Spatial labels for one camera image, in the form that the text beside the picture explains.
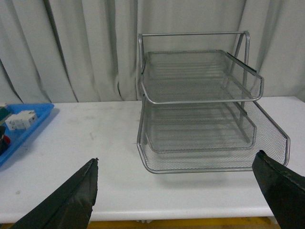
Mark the white circuit breaker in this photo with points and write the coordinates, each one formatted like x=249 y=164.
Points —
x=23 y=120

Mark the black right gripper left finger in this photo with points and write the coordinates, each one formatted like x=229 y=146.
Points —
x=69 y=206

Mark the blue plastic bin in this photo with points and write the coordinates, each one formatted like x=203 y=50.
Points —
x=18 y=137

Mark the silver wire rack frame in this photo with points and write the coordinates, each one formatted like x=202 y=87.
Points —
x=241 y=51

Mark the green electrical component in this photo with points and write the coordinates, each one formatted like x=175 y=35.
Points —
x=4 y=113

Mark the silver mesh top tray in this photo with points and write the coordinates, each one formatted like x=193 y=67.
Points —
x=209 y=76

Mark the grey curtain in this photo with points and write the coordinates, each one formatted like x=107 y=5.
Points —
x=54 y=51

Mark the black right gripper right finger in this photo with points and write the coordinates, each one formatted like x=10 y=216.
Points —
x=283 y=190

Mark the red emergency stop button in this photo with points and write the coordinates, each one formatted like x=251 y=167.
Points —
x=4 y=140

